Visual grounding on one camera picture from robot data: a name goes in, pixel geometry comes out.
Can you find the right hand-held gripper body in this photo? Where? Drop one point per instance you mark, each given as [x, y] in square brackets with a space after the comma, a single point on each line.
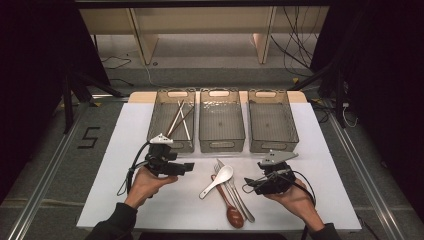
[278, 156]

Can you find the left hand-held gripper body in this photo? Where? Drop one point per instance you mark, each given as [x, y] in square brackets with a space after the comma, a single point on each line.
[160, 160]

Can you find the white ceramic spoon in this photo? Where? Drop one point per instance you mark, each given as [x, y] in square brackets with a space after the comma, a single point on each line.
[225, 173]

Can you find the silver metal fork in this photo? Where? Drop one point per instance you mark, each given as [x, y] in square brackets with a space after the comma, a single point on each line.
[238, 208]

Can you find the metal forks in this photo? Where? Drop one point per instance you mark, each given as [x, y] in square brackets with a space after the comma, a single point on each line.
[248, 213]

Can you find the transparent grey plastic bin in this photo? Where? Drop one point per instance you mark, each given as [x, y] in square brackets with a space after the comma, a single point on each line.
[221, 123]
[271, 125]
[156, 123]

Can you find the brown wooden chopstick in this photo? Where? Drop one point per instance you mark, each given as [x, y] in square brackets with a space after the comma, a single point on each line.
[181, 121]
[174, 119]

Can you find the brown wooden spoon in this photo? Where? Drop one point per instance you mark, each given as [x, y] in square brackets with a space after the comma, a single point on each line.
[235, 216]

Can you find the person's left hand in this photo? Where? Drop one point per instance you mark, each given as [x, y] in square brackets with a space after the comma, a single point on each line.
[143, 186]

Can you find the person's right hand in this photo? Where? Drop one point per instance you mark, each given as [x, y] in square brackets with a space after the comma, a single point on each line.
[296, 200]

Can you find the white table cover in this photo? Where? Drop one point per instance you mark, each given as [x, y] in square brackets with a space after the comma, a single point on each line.
[180, 206]

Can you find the yellow tape piece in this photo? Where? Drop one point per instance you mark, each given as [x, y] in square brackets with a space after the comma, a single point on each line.
[96, 104]
[295, 80]

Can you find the black metal stand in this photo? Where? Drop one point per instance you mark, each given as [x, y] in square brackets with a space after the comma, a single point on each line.
[68, 106]
[338, 100]

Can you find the black curtain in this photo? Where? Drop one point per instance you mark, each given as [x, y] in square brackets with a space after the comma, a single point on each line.
[40, 66]
[383, 83]

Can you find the light wooden desk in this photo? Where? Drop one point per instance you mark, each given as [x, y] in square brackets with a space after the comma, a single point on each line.
[206, 20]

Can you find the metal floor rail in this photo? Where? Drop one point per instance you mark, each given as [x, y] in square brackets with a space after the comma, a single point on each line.
[43, 186]
[366, 183]

